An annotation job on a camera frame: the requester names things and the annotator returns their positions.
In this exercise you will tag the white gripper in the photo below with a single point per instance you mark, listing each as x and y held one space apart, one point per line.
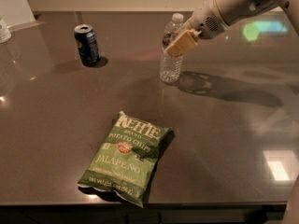
206 21

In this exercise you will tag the clear plastic water bottle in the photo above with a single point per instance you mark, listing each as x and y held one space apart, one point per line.
170 66

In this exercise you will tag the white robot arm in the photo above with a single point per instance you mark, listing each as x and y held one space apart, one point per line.
242 9

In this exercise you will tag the green jalapeno chip bag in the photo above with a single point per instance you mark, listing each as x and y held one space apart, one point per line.
125 161

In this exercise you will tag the dark blue soda can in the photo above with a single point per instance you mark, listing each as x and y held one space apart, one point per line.
87 44

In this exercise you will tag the white container at left edge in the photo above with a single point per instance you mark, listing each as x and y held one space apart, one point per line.
5 34

